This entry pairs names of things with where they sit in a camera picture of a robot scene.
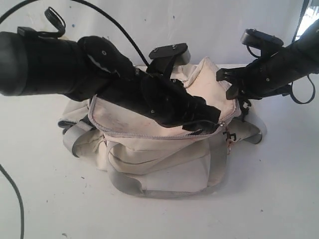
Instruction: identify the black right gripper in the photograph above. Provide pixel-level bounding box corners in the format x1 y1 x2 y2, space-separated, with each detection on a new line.
216 59 292 100

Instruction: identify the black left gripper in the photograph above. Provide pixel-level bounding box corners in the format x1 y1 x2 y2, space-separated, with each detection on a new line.
99 73 221 132

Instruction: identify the white canvas duffel bag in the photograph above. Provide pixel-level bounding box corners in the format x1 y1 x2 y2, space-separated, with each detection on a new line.
58 58 267 198

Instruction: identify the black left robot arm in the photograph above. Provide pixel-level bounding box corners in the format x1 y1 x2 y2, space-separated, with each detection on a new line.
0 32 221 133

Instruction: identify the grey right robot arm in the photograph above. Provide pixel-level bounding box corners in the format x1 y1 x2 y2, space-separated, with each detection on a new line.
216 21 319 100

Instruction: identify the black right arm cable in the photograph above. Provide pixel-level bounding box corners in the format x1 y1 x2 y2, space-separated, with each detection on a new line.
290 73 316 105

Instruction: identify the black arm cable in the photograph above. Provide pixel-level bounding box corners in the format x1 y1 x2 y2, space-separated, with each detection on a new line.
290 73 316 105
0 0 150 239

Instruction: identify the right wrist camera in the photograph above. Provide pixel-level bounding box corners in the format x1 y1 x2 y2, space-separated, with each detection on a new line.
240 29 284 58

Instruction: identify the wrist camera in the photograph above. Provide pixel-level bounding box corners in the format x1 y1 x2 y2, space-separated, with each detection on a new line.
147 43 191 77
240 29 284 58

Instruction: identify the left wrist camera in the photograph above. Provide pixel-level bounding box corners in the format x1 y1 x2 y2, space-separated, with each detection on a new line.
147 43 191 77

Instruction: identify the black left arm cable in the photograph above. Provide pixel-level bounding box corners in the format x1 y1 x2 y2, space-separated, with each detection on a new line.
0 0 150 239

